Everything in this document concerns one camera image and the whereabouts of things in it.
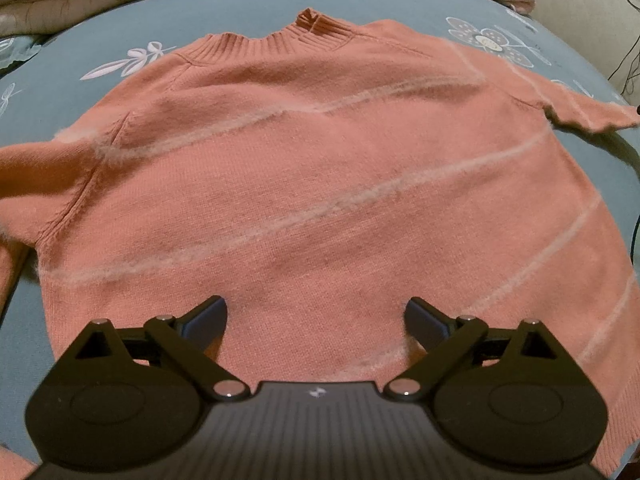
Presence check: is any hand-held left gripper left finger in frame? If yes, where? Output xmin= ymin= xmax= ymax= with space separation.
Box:
xmin=47 ymin=295 xmax=251 ymax=403

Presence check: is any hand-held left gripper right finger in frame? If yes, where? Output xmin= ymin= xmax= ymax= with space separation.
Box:
xmin=382 ymin=296 xmax=591 ymax=403

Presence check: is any pink knit sweater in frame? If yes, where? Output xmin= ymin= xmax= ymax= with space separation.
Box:
xmin=0 ymin=7 xmax=640 ymax=480

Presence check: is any teal floral bed sheet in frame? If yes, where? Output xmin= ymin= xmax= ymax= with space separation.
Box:
xmin=0 ymin=0 xmax=640 ymax=480

